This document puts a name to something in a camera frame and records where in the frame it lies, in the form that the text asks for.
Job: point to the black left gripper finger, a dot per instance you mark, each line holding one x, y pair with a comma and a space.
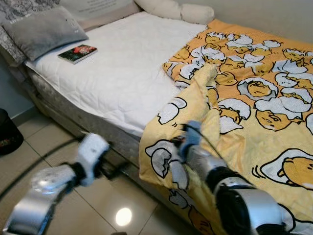
121, 170

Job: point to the dark green red book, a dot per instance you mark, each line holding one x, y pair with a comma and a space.
77, 54

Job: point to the yellow egg cartoon blanket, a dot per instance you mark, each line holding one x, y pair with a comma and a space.
254, 63

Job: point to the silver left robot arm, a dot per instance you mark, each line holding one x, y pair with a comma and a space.
44, 183

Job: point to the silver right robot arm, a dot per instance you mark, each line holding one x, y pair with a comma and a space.
244, 205

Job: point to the grey fabric bed base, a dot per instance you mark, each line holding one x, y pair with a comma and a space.
73, 115

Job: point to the black mesh waste bin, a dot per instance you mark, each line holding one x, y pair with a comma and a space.
10, 134

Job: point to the white quilted mattress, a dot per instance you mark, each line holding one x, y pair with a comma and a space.
122, 68

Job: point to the plain grey pillow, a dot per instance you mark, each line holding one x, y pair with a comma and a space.
44, 32

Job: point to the beige headboard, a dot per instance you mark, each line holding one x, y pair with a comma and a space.
112, 18

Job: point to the white printed pillow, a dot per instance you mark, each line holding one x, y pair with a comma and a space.
98, 6

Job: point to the long cream bolster pillow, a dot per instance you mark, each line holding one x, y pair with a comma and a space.
156, 9

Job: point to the grey floral patterned pillow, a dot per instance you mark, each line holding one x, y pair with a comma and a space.
19, 7

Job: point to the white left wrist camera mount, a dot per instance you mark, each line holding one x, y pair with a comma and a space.
93, 152

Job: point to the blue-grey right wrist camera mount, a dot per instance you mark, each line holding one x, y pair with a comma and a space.
191, 139

